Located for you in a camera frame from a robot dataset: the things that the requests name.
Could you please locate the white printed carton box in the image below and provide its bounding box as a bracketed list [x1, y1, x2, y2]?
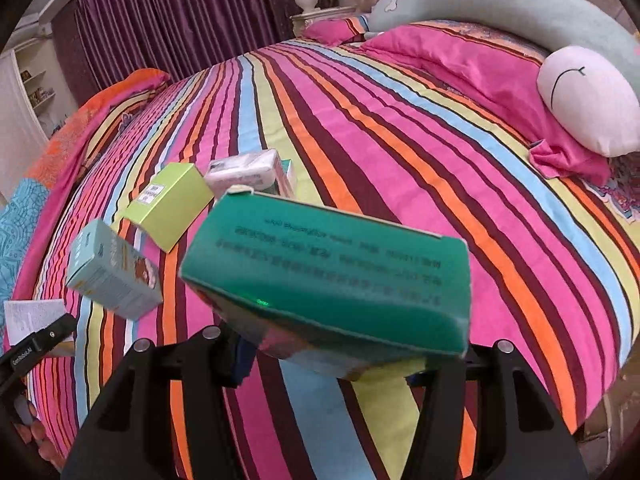
[4, 299, 67, 347]

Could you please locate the person's hand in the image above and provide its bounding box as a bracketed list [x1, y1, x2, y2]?
[14, 396, 65, 472]

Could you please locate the blue orange patterned blanket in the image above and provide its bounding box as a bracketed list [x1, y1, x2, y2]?
[1, 68, 170, 301]

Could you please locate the pink pillow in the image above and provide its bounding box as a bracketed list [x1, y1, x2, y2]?
[302, 15, 369, 47]

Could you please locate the white nightstand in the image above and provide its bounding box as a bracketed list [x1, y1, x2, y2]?
[290, 6, 357, 38]

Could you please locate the white shelf unit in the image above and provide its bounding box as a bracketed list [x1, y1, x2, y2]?
[0, 38, 77, 200]

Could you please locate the pink white tissue pack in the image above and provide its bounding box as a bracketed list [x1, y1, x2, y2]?
[204, 148, 296, 198]

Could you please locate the white round face cushion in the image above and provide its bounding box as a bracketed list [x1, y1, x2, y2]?
[537, 46, 639, 157]

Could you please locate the lime green box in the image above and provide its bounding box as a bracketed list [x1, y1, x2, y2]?
[122, 162, 214, 252]

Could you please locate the purple curtain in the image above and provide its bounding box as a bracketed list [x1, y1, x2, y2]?
[52, 0, 292, 105]

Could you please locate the green pink patterned box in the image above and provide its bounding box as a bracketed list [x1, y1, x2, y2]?
[180, 186, 471, 380]

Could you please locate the teal bear-print box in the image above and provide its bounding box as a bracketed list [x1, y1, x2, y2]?
[66, 219, 163, 321]

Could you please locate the grey-green long body pillow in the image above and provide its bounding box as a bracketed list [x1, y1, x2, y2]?
[369, 0, 639, 88]

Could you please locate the colourful striped bed cover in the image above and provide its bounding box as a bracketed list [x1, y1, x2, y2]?
[10, 21, 639, 479]

